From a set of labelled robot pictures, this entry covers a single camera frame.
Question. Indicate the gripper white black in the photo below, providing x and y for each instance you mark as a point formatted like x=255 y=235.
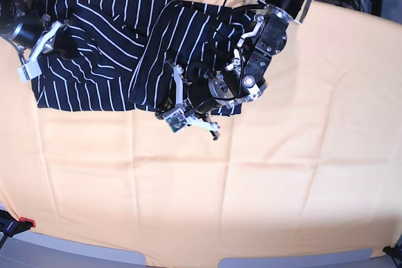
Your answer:
x=33 y=37
x=192 y=105

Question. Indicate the navy white striped T-shirt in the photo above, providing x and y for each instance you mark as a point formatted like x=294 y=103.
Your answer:
x=121 y=47

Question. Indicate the robot arm silver black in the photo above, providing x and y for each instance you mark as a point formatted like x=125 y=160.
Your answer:
x=244 y=65
x=12 y=10

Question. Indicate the yellow table cloth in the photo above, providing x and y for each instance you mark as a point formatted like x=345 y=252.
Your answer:
x=311 y=167

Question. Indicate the red black clamp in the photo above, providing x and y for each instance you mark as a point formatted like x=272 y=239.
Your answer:
x=10 y=226

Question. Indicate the black clamp right corner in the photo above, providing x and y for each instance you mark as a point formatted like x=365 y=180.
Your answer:
x=395 y=254

